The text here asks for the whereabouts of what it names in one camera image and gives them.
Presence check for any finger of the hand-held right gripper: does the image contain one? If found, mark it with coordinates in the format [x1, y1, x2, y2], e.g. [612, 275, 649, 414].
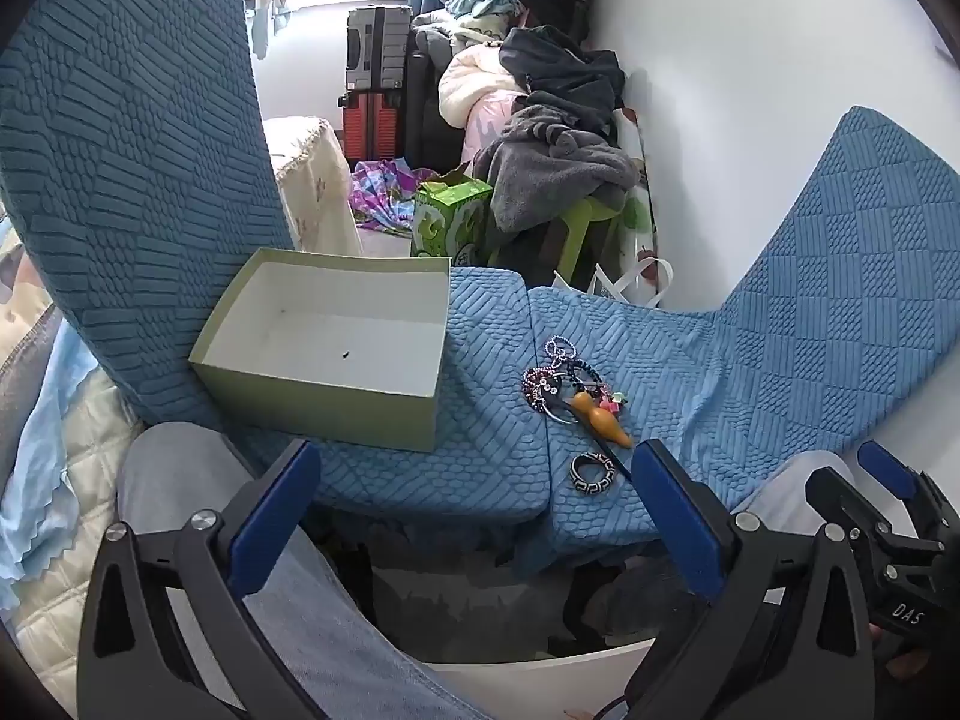
[806, 469, 946, 556]
[859, 441, 959, 541]

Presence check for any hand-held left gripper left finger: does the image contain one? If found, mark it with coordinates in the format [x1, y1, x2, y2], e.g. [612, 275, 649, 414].
[77, 439, 323, 720]

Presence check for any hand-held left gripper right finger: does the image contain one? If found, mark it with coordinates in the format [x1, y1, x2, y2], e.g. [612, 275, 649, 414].
[626, 439, 877, 720]

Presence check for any pale green cardboard box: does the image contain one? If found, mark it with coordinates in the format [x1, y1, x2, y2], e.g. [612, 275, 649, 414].
[189, 247, 451, 452]

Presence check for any silver metal bangle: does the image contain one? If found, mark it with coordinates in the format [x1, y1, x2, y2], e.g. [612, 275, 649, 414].
[544, 388, 583, 425]

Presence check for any black coil bracelet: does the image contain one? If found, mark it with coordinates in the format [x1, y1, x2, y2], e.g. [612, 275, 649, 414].
[562, 358, 605, 392]

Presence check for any silver and red bead necklace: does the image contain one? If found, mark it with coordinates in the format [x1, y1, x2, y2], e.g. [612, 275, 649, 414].
[523, 337, 580, 415]

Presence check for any person's right hand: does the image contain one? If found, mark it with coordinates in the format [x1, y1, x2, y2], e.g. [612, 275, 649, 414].
[870, 621, 932, 691]

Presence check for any black patterned bangle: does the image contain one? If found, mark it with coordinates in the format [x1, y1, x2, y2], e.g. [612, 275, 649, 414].
[570, 452, 617, 494]

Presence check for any orange carrot-shaped pendant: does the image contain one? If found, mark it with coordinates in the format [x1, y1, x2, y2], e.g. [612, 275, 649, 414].
[571, 392, 633, 448]

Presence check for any white plastic bin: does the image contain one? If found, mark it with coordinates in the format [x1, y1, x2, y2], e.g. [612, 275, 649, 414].
[420, 637, 661, 720]

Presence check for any pale quilted blanket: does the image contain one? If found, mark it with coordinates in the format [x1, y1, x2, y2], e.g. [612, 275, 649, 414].
[0, 217, 155, 691]

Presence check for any white tote bag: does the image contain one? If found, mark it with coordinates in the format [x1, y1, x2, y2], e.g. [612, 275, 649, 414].
[553, 255, 674, 310]

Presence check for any fruit print bag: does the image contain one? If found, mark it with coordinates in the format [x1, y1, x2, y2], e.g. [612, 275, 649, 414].
[611, 109, 662, 293]

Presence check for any lime green plastic stool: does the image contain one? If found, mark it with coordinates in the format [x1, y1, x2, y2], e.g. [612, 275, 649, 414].
[487, 199, 625, 290]

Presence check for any cream lace-covered chair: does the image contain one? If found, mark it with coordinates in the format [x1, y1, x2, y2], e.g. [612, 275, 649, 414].
[262, 116, 365, 256]

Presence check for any purple patterned cloth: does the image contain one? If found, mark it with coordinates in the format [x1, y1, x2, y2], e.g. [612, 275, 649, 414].
[351, 159, 437, 233]

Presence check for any green printed carton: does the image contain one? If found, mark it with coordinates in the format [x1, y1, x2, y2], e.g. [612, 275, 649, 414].
[410, 172, 494, 268]

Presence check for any blue textured sofa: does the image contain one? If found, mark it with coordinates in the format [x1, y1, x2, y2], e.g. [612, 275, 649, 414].
[0, 0, 960, 578]

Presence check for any grey fleece blanket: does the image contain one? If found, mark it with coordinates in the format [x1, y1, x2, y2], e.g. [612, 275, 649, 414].
[474, 101, 640, 235]

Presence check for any dark jacket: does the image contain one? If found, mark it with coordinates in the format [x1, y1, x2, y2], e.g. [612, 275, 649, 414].
[499, 25, 626, 130]

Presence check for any cream padded comforter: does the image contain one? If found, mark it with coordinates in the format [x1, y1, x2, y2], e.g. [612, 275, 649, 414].
[439, 45, 527, 166]

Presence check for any grey hard suitcase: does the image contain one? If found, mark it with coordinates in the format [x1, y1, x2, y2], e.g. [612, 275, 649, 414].
[343, 6, 415, 95]

